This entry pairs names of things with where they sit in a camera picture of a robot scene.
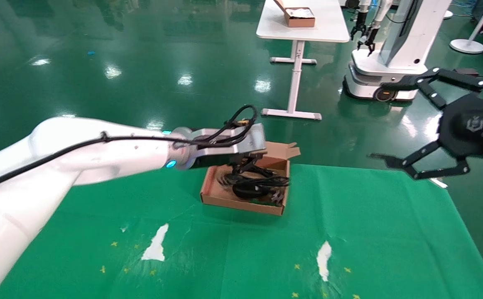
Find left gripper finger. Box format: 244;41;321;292
228;160;258;183
245;157;277;176

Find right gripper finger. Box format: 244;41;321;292
380;66;483;110
368;141;470;180

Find thick black power cable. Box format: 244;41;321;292
225;183;287;206

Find white table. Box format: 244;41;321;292
256;0;351;121

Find green table cloth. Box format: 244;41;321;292
0;164;483;299

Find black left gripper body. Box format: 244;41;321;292
191;153;267;169

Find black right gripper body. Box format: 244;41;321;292
439;93;483;160

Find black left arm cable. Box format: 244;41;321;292
0;104;259;195

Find open brown cardboard box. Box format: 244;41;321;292
200;141;301;216

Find small filled cardboard box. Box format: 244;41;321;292
274;0;316;28

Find white pedestal stand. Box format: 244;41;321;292
450;0;483;54

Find white wheeled background robot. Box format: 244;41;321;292
343;0;454;102

